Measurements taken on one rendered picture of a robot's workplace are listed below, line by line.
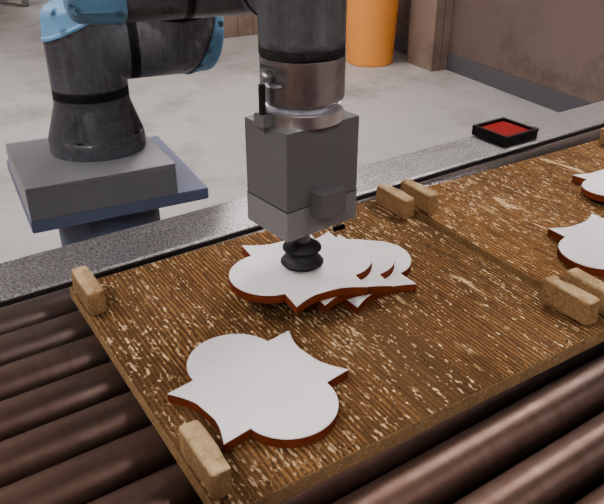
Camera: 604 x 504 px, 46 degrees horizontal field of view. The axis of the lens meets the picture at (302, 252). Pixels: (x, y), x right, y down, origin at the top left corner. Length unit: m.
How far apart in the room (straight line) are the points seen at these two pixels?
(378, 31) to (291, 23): 4.64
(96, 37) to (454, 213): 0.57
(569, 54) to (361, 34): 1.52
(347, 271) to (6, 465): 0.35
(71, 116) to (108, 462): 0.66
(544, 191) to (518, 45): 3.77
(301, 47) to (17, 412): 0.39
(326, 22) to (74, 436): 0.39
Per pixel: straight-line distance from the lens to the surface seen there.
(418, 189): 0.90
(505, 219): 0.91
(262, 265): 0.71
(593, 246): 0.85
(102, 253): 0.87
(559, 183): 1.03
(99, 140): 1.13
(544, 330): 0.71
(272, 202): 0.65
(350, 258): 0.73
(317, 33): 0.59
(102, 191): 1.08
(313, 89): 0.61
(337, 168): 0.65
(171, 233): 0.90
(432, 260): 0.80
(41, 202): 1.07
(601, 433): 0.64
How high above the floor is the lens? 1.33
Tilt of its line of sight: 29 degrees down
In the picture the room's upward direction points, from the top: straight up
